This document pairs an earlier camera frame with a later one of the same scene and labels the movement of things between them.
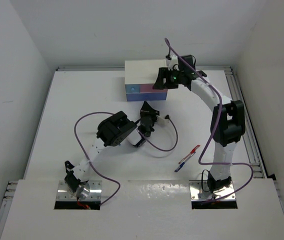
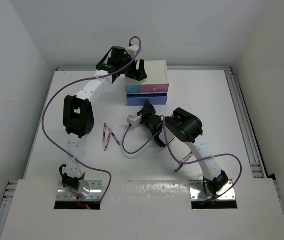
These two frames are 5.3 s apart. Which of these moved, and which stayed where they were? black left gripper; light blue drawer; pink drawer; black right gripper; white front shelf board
Moved: black left gripper; black right gripper
Stayed: white front shelf board; pink drawer; light blue drawer
